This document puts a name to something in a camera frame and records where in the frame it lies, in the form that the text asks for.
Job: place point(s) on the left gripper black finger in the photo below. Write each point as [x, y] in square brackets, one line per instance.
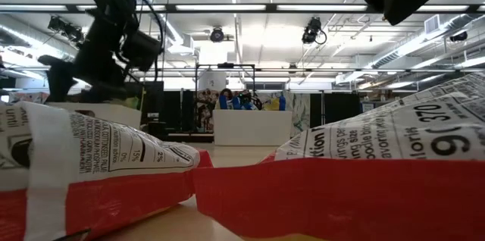
[62, 82]

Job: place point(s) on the red Maruchan ramen packet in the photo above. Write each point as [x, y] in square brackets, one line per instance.
[113, 150]
[341, 195]

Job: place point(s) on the white ceiling vent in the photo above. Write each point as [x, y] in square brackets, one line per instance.
[432, 24]

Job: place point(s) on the black ceiling spotlight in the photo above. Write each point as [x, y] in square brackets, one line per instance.
[62, 29]

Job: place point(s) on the white bin with ramen label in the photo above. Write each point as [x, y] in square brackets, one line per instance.
[113, 116]

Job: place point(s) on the black ceiling device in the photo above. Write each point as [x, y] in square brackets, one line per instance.
[458, 36]

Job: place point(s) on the overhead rig crossbar with lights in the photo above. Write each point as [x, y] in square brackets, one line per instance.
[271, 7]

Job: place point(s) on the white box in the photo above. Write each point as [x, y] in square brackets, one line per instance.
[212, 81]

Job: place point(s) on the brown circle patterned panel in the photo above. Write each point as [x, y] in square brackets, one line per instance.
[206, 108]

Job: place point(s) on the black panel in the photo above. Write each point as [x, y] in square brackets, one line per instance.
[335, 108]

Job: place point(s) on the round black ceiling fixture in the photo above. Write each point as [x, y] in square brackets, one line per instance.
[216, 35]

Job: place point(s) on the person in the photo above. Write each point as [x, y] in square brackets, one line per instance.
[226, 93]

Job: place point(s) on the leaf patterned panel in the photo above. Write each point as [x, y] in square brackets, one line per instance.
[299, 119]

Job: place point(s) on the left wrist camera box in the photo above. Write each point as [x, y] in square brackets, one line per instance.
[142, 49]

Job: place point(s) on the black overhead camera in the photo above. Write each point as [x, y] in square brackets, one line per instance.
[312, 29]

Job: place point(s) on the thin black overhead rail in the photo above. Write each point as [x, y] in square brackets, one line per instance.
[341, 69]

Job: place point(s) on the black table frame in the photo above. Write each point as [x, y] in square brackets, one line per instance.
[189, 138]

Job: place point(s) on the black tube stand frame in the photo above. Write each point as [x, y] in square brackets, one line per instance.
[225, 65]

